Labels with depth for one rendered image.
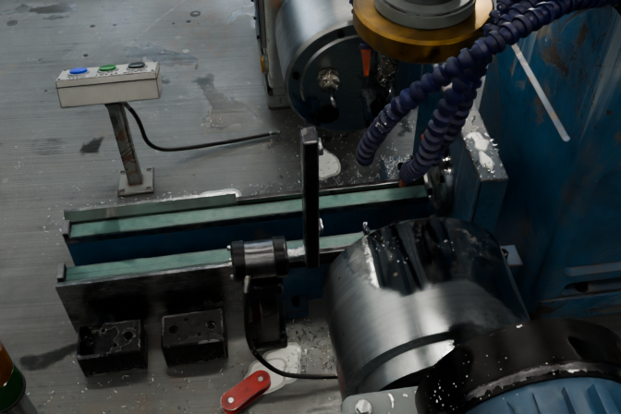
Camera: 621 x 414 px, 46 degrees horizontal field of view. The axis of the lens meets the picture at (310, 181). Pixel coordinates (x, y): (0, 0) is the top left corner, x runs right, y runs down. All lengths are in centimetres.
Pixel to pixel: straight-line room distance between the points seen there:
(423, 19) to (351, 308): 36
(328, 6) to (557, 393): 84
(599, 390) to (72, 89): 99
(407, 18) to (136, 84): 56
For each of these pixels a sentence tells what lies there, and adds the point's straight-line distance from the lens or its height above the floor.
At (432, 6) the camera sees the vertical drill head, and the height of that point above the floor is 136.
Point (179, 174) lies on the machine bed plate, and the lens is 149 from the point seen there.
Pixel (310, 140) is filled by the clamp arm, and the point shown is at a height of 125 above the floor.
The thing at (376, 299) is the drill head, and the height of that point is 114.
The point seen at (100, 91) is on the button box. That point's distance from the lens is 131.
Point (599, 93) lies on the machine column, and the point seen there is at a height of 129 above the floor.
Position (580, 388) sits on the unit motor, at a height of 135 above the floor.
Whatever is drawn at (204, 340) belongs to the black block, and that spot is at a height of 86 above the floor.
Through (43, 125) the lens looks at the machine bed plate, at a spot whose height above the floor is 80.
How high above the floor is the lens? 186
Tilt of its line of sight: 47 degrees down
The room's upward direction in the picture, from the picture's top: 1 degrees counter-clockwise
